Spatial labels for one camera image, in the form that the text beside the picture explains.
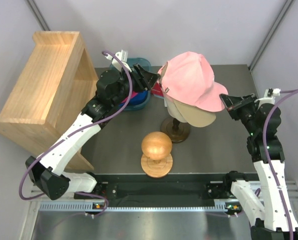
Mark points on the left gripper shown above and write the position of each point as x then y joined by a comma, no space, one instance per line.
145,81

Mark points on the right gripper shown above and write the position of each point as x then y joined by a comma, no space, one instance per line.
233,104

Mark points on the khaki cap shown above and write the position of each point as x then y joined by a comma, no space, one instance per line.
195,116

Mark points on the pink cap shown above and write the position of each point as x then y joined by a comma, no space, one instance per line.
190,79
169,101

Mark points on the round wooden hat stand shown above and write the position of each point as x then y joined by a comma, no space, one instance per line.
156,160

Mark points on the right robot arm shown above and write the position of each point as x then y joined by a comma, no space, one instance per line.
270,217

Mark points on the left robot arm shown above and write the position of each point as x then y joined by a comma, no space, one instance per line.
47,171

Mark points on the teal plastic bin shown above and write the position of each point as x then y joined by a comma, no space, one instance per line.
122,81

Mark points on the blue cap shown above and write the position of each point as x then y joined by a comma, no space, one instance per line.
139,99

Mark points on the magenta cap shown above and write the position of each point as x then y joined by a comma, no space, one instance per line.
130,97

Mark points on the cream mannequin head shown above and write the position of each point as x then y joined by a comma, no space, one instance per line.
174,112

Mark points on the dark wooden stand base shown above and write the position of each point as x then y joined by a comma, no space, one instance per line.
177,131

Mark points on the wooden shelf box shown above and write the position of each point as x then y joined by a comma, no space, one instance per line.
56,83

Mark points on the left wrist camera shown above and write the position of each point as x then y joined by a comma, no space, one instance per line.
123,57

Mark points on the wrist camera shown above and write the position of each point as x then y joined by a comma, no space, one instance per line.
123,57
269,96

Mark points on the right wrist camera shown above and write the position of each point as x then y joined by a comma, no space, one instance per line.
269,96

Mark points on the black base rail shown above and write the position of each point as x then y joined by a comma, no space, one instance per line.
122,190

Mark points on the aluminium corner post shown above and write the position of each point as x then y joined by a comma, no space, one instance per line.
37,15
282,13

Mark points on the left aluminium corner post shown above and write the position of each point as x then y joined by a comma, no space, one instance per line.
37,15

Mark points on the grey cable duct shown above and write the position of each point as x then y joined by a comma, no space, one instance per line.
80,206

